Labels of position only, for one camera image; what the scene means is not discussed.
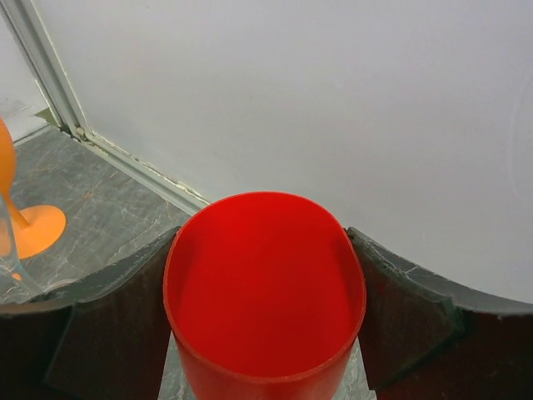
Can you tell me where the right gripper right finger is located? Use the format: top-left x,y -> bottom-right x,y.
346,227 -> 532,399

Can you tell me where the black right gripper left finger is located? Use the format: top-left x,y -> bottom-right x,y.
1,227 -> 178,399

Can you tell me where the clear wine glass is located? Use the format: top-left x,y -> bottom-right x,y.
0,197 -> 43,304

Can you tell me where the orange plastic wine glass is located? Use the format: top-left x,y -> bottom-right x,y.
1,120 -> 67,259

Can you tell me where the red plastic wine glass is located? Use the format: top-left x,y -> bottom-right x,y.
163,192 -> 366,399

